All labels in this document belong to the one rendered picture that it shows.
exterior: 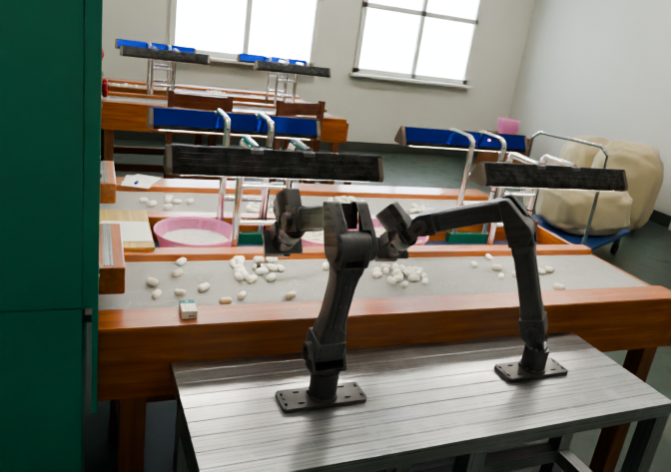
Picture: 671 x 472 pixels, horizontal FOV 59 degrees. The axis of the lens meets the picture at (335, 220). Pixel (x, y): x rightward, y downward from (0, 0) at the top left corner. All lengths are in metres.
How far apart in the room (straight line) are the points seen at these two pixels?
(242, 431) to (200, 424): 0.09
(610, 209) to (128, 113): 3.48
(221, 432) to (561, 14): 7.31
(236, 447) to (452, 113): 7.04
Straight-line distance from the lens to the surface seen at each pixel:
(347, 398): 1.39
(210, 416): 1.32
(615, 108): 7.28
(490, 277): 2.05
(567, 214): 4.65
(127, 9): 6.57
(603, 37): 7.56
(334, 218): 1.17
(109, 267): 1.49
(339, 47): 7.13
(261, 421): 1.31
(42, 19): 1.20
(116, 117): 4.31
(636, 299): 2.15
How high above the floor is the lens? 1.47
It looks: 18 degrees down
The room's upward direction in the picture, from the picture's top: 8 degrees clockwise
